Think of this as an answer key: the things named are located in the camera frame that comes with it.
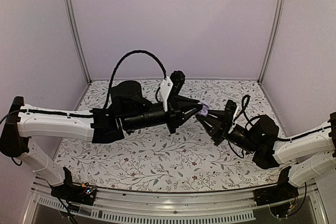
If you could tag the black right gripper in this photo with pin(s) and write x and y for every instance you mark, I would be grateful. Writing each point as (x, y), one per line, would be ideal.
(219, 130)

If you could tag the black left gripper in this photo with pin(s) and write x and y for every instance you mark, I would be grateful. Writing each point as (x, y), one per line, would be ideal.
(178, 106)

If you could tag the purple round case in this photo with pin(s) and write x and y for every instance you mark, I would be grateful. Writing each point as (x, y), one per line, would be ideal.
(205, 108)

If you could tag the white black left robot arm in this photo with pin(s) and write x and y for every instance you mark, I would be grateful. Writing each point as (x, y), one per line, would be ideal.
(128, 111)

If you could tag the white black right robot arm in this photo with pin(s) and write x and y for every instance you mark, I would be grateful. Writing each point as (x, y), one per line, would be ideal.
(308, 154)

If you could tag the floral patterned table mat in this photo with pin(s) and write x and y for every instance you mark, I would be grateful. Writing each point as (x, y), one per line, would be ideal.
(152, 159)

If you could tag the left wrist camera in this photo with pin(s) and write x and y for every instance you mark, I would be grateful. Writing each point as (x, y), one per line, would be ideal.
(170, 86)

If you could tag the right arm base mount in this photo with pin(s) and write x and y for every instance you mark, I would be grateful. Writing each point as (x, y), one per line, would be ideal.
(280, 199)

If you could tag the front aluminium rail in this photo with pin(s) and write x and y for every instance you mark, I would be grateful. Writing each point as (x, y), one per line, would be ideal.
(224, 206)

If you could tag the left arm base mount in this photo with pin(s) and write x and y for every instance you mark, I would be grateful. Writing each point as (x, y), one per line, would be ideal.
(68, 191)

